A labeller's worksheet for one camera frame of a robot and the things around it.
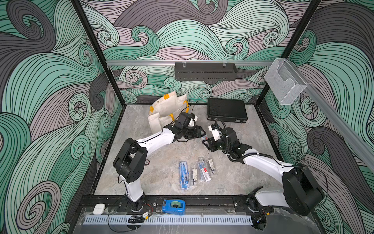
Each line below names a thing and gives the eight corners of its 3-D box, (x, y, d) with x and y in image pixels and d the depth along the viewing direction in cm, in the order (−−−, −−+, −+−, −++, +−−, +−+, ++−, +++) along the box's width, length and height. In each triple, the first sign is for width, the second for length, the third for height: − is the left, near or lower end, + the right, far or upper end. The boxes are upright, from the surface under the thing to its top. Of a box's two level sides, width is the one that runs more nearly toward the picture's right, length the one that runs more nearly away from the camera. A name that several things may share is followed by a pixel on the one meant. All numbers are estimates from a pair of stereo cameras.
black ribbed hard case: (208, 124, 110) (209, 118, 105) (205, 101, 126) (206, 96, 121) (247, 124, 110) (250, 118, 105) (239, 101, 126) (241, 96, 121)
